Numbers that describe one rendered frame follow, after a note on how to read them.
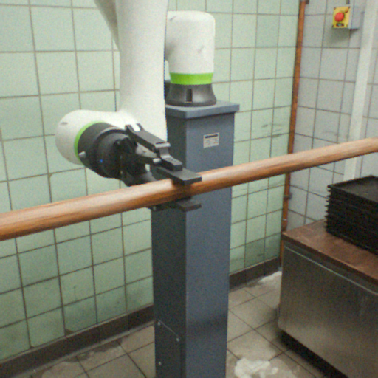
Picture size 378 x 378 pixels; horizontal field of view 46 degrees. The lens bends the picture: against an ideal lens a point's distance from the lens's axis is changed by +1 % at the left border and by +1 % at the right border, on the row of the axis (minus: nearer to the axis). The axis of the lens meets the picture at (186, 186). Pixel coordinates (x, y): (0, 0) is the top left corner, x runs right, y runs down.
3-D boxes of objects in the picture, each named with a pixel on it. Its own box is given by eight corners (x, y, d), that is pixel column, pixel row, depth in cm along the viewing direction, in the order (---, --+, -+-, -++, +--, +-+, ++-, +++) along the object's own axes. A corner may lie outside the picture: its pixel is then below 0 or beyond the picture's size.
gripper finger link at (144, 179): (119, 166, 70) (119, 173, 71) (155, 198, 63) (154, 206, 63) (141, 162, 73) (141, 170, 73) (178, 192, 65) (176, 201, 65)
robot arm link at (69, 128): (47, 160, 90) (46, 105, 87) (105, 156, 97) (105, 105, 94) (71, 178, 79) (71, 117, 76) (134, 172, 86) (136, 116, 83)
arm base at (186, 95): (135, 98, 138) (134, 78, 136) (173, 94, 147) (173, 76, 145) (187, 108, 119) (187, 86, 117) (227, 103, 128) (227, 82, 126)
